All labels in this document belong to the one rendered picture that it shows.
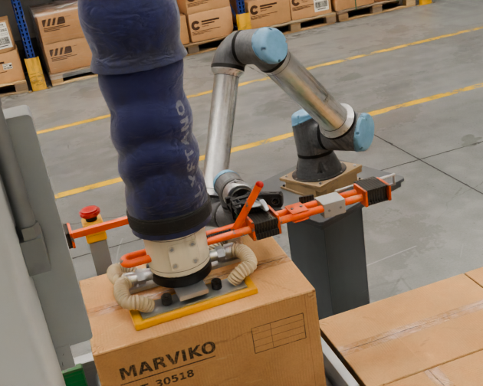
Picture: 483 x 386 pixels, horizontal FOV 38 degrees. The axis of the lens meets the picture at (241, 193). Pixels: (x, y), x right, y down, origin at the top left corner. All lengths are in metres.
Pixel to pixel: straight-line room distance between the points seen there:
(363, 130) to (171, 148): 1.15
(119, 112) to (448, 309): 1.35
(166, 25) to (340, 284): 1.72
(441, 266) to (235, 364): 2.04
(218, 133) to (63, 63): 6.64
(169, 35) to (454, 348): 1.32
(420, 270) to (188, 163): 2.20
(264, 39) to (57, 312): 1.56
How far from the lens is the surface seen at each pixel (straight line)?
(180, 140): 1.74
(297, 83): 2.44
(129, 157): 1.74
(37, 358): 0.73
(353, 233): 3.02
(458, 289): 2.61
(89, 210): 2.38
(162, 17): 1.65
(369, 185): 2.08
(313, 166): 2.85
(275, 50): 2.32
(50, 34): 8.85
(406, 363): 2.27
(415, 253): 3.91
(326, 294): 3.06
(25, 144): 0.80
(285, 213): 2.01
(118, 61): 1.65
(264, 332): 1.90
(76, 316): 0.89
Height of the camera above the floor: 1.97
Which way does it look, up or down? 24 degrees down
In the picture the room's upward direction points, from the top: 9 degrees counter-clockwise
